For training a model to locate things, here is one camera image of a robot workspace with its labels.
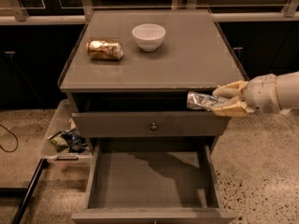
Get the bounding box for gold crushed can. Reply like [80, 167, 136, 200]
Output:
[86, 39, 123, 61]

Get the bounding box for metal window railing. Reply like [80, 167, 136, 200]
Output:
[0, 0, 299, 24]

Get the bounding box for dark blue snack bag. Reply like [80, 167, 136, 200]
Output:
[62, 128, 90, 153]

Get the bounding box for black metal floor frame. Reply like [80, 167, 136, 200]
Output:
[0, 159, 48, 224]

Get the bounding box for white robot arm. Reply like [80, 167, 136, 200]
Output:
[211, 72, 299, 117]

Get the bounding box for silver blue redbull can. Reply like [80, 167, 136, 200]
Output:
[187, 91, 228, 111]

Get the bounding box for green snack bag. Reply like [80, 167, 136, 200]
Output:
[49, 133, 69, 153]

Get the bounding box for brass drawer knob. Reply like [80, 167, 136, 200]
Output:
[149, 122, 158, 132]

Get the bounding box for grey upper drawer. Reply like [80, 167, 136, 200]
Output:
[72, 93, 229, 138]

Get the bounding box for black floor cable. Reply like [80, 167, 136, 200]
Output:
[0, 123, 20, 153]

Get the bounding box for grey open lower drawer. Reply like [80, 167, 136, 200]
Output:
[72, 137, 235, 224]

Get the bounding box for white ceramic bowl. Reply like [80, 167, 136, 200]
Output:
[132, 23, 166, 51]

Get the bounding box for grey drawer cabinet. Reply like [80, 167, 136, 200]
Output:
[57, 8, 251, 224]

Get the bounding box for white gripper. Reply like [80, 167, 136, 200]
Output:
[211, 74, 279, 118]

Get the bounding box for clear plastic storage bin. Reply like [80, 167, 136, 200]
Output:
[40, 99, 93, 167]

